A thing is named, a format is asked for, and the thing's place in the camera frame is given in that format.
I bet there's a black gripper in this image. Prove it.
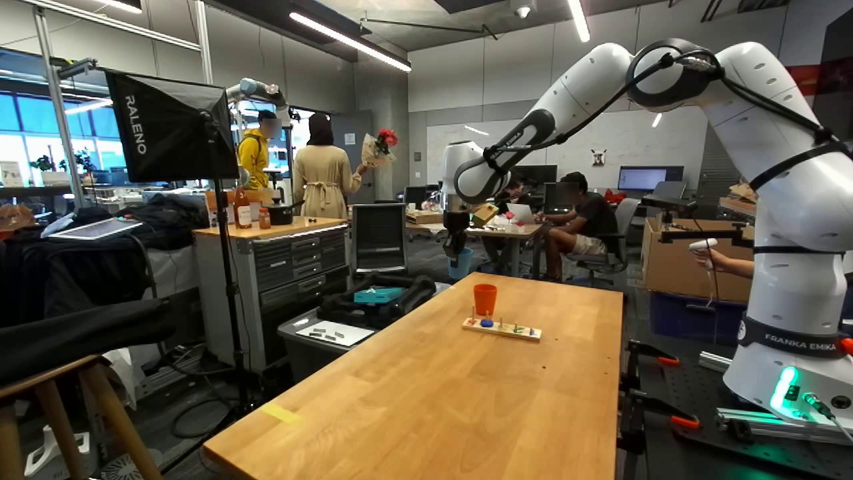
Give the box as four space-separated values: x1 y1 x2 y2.
443 205 474 260

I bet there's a person forearm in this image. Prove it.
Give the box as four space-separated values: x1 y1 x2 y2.
706 245 760 281

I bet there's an orange plastic cup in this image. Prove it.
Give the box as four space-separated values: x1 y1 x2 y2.
472 281 502 320

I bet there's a background wooden desk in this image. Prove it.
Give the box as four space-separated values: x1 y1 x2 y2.
402 210 547 281

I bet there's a black bag teal lining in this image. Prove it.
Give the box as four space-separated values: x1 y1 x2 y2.
314 273 440 330

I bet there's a flower bouquet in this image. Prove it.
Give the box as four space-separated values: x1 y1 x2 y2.
358 125 402 173

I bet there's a wooden number peg board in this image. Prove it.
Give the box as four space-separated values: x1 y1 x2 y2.
459 314 547 344

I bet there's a seated person in dark shirt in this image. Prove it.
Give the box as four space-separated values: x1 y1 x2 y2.
539 169 623 284

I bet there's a person in beige coat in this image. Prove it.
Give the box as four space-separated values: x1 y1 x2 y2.
291 109 367 224

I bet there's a grey drawer cabinet wooden top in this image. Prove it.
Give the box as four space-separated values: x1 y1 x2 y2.
191 216 351 376

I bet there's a grey equipment case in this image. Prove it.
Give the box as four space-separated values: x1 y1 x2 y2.
274 308 378 381

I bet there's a computer monitor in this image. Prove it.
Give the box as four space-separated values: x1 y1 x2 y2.
616 164 688 201

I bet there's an orange bottle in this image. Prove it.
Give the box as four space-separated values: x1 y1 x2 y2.
228 186 258 233

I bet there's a person in yellow jacket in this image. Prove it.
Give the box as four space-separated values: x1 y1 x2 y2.
235 106 282 208

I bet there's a long ceiling light strip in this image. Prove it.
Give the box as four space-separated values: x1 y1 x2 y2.
284 8 415 77

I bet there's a cardboard box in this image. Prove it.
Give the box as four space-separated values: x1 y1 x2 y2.
639 216 760 309

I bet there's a black light stand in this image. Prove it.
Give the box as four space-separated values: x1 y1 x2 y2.
206 176 251 398

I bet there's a short ceiling light strip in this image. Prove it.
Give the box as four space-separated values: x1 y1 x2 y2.
566 0 594 46

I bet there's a blue storage bin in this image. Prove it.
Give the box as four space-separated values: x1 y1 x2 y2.
644 289 746 350

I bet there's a yellow tape piece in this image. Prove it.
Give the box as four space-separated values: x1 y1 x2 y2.
260 402 306 430

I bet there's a black softbox light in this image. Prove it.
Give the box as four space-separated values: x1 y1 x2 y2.
102 68 242 186

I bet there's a black fabric cover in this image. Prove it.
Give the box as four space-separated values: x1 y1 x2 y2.
0 194 212 386

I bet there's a metal pole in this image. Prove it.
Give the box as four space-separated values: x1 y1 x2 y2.
33 5 89 214

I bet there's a wooden stool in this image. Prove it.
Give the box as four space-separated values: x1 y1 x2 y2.
0 353 167 480

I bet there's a black clamp orange handle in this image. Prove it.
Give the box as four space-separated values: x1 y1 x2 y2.
619 394 706 460
620 340 684 385

